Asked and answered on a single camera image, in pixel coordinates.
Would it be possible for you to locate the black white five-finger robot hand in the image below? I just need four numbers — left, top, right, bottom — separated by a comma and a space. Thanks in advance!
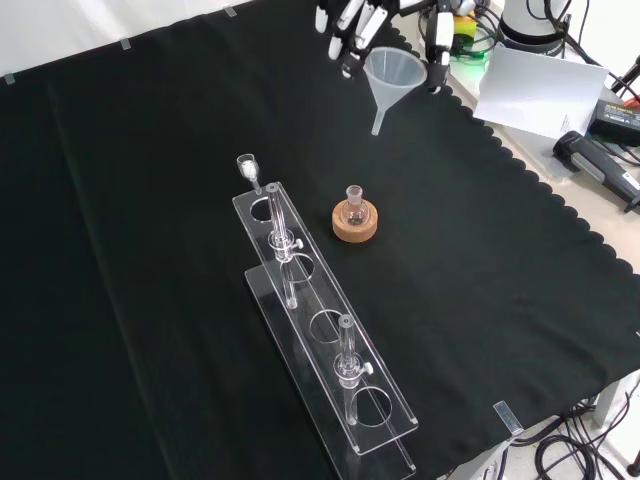
314, 0, 455, 95

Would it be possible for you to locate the clear plastic funnel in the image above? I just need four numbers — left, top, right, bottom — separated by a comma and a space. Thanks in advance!
363, 46, 429, 137

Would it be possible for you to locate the glass round-bottom flask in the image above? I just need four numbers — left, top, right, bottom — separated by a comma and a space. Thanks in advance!
342, 184, 370, 227

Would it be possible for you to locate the clear acrylic funnel stand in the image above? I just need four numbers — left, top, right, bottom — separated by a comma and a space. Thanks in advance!
231, 180, 419, 476

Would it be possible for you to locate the yellow stop button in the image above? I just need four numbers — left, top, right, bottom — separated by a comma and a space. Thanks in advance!
452, 14, 477, 40

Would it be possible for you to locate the pale board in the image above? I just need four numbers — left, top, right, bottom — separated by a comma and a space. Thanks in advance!
472, 42, 610, 140

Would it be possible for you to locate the black power adapter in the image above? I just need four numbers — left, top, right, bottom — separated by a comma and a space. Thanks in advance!
587, 98, 640, 147

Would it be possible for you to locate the black grey handheld device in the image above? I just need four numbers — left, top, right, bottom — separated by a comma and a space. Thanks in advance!
552, 130, 640, 214

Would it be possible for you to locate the black cloth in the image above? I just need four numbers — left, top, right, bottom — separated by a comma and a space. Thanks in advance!
0, 0, 640, 480

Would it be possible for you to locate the clear tape strip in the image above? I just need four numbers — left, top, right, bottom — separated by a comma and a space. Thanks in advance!
492, 400, 524, 435

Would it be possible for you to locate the grey table leg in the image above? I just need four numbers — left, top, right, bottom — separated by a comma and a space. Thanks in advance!
593, 369, 640, 429

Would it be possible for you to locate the green cable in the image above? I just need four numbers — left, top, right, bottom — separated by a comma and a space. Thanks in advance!
449, 42, 495, 65

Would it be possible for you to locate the black cable coil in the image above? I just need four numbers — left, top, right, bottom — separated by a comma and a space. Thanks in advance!
452, 0, 504, 64

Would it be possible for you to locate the black base cable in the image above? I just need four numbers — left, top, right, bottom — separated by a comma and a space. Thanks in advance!
559, 0, 609, 69

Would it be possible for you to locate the black adapter cable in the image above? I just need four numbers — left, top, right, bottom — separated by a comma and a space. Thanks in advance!
602, 142, 640, 167

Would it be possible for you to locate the cork ring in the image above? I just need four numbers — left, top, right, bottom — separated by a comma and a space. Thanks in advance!
331, 199, 379, 244

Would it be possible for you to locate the black floor cable bundle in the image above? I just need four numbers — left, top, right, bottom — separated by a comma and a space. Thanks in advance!
509, 372, 640, 480

